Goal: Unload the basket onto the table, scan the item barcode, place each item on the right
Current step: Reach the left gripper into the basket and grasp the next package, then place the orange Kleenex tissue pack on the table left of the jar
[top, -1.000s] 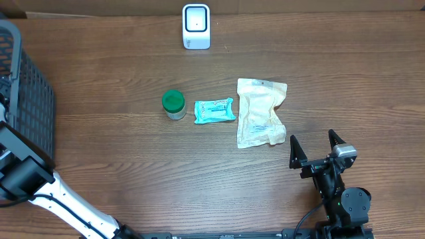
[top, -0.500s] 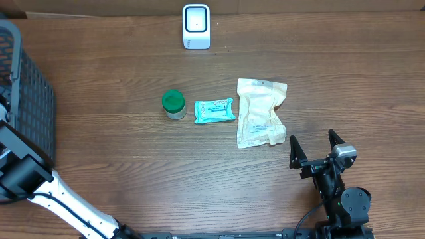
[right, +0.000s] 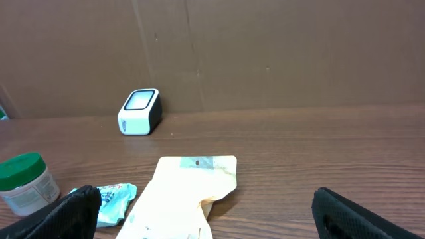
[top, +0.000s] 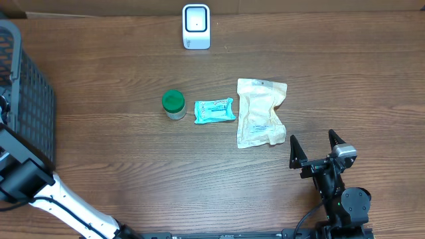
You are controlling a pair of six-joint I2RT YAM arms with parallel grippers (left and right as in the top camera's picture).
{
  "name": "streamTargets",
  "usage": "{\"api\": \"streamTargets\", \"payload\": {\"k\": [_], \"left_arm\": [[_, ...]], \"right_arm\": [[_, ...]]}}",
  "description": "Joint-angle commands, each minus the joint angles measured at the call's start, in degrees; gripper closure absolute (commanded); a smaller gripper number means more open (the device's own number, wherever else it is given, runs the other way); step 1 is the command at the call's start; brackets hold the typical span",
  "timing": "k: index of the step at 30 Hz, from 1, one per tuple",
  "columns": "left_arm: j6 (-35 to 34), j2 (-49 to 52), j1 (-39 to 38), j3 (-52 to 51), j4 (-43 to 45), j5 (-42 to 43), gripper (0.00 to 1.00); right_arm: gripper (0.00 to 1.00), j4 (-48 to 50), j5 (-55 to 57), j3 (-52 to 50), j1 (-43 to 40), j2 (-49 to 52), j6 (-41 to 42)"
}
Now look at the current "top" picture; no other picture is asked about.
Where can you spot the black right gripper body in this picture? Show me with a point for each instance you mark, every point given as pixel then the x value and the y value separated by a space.
pixel 311 166

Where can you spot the beige plastic pouch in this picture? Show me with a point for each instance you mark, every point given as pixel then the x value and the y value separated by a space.
pixel 258 122

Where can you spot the green lid jar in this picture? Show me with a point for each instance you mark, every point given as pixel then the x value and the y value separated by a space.
pixel 173 103

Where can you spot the white barcode scanner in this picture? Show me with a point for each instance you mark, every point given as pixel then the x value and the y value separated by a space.
pixel 196 26

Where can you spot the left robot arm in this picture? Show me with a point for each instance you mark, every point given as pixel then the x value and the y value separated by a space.
pixel 28 177

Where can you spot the grey plastic basket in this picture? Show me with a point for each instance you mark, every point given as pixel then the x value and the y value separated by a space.
pixel 30 99

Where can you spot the teal wipes packet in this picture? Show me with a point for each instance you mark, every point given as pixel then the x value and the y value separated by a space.
pixel 214 111

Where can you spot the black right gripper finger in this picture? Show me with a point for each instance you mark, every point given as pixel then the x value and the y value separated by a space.
pixel 334 139
pixel 297 155

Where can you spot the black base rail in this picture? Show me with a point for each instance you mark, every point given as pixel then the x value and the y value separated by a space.
pixel 259 235

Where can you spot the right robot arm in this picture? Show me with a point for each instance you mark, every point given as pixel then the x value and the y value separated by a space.
pixel 346 208

